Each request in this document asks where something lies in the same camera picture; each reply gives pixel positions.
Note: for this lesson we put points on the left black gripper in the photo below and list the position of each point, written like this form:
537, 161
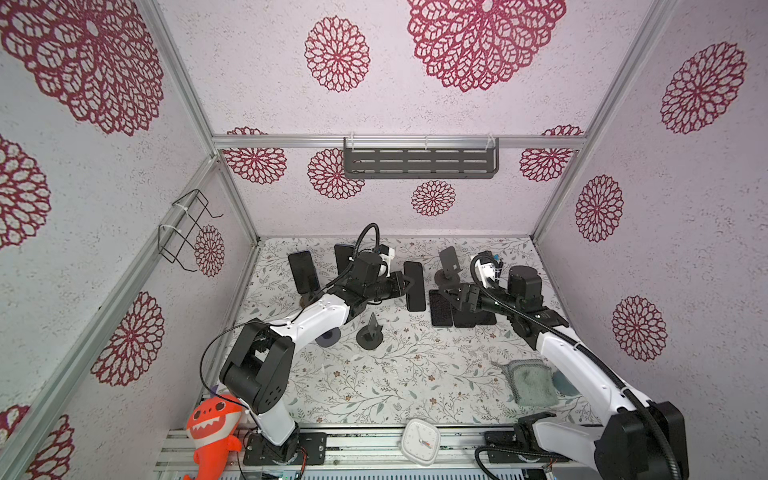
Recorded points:
396, 277

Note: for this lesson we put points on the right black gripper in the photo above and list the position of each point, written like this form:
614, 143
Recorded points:
466, 291

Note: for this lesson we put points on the black phone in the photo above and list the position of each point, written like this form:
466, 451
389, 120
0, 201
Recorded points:
304, 272
415, 294
441, 312
464, 319
483, 318
344, 255

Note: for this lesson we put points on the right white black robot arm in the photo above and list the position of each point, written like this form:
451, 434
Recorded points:
635, 438

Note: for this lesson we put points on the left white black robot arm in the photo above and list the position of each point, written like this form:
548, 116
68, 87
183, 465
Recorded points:
258, 367

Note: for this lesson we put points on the wood base stand right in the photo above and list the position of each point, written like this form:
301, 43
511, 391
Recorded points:
448, 276

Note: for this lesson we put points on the dark grey round stand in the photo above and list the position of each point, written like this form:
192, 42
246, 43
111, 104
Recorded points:
370, 336

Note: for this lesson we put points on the purple grey round stand front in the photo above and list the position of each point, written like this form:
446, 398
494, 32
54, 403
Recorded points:
329, 338

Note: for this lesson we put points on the teal ceramic cup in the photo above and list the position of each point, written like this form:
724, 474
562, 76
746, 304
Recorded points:
563, 385

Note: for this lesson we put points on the white square clock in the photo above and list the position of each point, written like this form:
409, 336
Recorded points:
420, 442

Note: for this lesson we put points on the red orange plush toy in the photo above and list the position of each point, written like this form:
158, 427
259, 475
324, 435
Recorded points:
211, 427

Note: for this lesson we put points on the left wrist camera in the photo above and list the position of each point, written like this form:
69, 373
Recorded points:
386, 255

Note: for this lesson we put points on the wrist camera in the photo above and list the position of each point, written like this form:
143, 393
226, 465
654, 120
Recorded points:
386, 255
488, 268

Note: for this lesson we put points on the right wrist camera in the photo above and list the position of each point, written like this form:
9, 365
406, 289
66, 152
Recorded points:
488, 268

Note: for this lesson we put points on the dark grey wall shelf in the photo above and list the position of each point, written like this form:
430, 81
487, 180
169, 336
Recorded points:
425, 162

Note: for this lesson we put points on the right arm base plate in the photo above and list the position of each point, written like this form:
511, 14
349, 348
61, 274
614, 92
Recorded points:
507, 447

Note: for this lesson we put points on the aluminium front rail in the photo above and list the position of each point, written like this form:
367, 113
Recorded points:
393, 452

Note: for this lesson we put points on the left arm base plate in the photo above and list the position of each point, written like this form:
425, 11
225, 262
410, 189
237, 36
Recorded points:
301, 448

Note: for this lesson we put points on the black wire wall rack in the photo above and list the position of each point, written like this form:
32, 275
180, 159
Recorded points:
173, 238

